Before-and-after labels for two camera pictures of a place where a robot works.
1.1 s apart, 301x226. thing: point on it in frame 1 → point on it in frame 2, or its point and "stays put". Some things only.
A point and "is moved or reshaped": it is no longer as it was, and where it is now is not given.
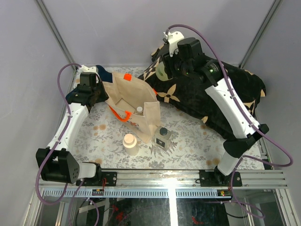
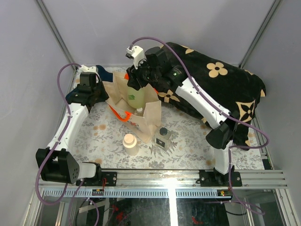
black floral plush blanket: x=190 y=93 stays put
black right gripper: x=168 y=62 → x=133 y=74
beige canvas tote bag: x=133 y=102 stays put
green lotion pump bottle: x=161 y=71 is moved or reshaped
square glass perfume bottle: x=163 y=137 stays put
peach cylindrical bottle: x=130 y=142 stays put
